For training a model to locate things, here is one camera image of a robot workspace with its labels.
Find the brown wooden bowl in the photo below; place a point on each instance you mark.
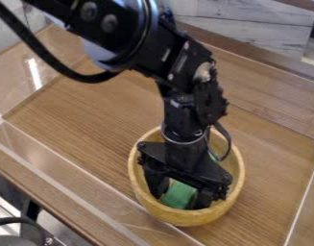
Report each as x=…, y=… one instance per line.
x=191, y=217

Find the black table leg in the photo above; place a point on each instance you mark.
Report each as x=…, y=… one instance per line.
x=31, y=210

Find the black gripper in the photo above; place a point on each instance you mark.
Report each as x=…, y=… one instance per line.
x=189, y=161

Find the green rectangular block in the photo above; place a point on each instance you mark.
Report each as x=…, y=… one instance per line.
x=181, y=196

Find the clear acrylic tray wall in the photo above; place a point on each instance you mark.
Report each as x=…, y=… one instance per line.
x=94, y=209

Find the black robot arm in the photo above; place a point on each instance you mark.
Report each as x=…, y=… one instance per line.
x=128, y=36

